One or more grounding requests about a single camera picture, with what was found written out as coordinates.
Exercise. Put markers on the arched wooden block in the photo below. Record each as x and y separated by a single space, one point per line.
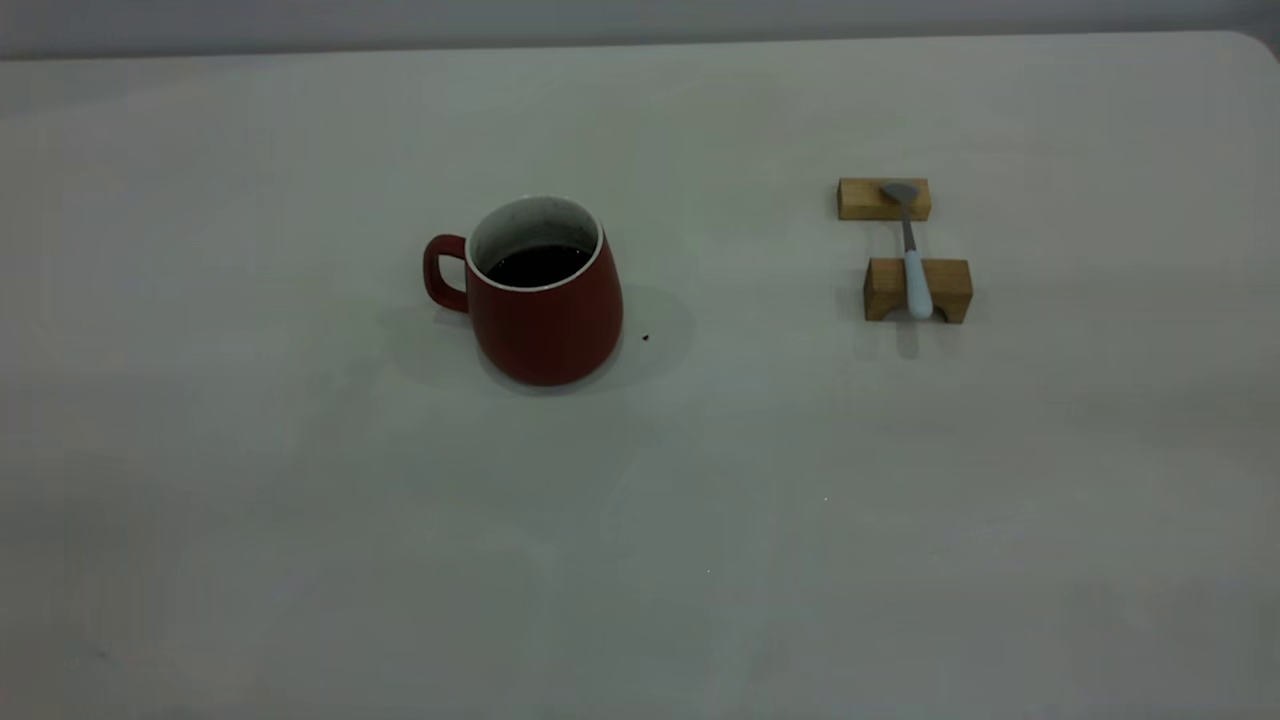
950 285

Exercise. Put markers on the red ceramic coffee cup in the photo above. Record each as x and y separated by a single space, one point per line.
550 330

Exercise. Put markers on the flat rectangular wooden block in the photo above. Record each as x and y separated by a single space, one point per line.
860 200

